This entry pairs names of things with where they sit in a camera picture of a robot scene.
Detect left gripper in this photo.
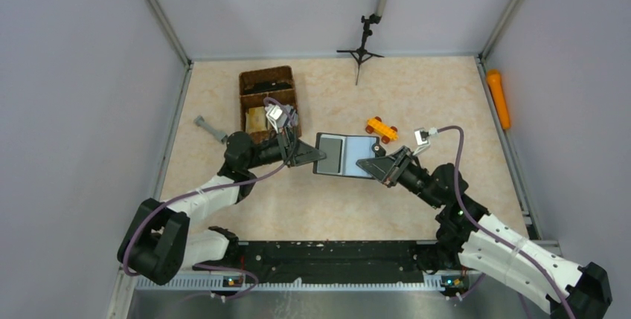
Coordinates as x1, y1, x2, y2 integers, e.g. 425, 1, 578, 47
245, 125, 326, 170

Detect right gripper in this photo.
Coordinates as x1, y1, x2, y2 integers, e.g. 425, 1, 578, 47
357, 145, 443, 209

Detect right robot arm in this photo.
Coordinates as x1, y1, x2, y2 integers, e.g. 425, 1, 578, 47
356, 146, 612, 318

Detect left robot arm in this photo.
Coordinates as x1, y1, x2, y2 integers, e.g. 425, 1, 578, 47
117, 127, 326, 285

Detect gold cards in basket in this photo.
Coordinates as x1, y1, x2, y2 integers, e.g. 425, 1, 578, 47
245, 106, 268, 133

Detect orange toy brick car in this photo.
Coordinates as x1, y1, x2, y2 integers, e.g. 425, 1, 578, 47
365, 117, 399, 144

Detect brown wicker basket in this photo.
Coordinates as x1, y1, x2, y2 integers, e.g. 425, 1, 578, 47
239, 65, 299, 144

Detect grey plastic connector piece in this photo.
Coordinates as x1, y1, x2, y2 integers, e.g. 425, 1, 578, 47
193, 115, 228, 144

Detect black mini tripod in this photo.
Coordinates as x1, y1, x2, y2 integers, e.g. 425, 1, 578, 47
336, 13, 384, 86

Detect orange flashlight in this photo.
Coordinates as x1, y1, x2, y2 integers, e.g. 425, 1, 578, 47
486, 69, 511, 130

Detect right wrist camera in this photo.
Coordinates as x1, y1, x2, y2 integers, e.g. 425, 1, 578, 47
413, 127, 438, 156

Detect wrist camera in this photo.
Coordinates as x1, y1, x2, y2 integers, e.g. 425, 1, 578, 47
413, 127, 438, 156
265, 104, 289, 133

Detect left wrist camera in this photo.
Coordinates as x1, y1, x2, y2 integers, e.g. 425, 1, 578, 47
265, 104, 289, 133

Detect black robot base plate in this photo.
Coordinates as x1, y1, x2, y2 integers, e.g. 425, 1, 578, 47
192, 240, 487, 286

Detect white slotted cable duct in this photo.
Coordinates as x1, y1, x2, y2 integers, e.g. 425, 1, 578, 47
135, 274, 446, 291

